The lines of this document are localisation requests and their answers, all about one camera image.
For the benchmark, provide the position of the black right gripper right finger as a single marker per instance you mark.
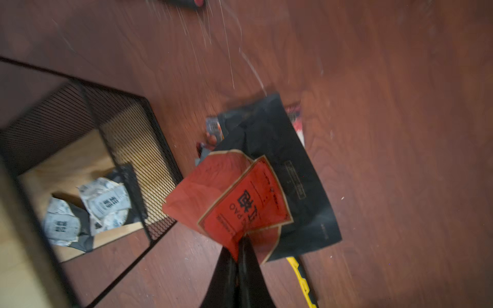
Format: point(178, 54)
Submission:
point(253, 291)

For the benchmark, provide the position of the white black tea bag left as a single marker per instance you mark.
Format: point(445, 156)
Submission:
point(68, 225)

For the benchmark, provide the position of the red tea bag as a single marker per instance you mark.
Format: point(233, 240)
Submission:
point(229, 196)
point(264, 128)

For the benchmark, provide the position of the red tea bag front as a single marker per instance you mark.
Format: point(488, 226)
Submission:
point(229, 196)

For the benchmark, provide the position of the white black tea bag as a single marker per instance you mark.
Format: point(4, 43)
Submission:
point(113, 200)
point(68, 225)

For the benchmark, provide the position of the white black tea bag right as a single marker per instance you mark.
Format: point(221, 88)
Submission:
point(113, 200)

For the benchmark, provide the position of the black wire mesh wooden shelf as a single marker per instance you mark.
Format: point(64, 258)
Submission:
point(73, 133)

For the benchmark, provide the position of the yellow black pliers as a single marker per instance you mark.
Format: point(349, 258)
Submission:
point(302, 277)

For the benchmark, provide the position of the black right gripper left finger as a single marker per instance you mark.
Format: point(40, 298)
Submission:
point(223, 289)

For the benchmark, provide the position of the red black ratchet wrench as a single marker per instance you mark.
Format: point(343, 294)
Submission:
point(189, 4)

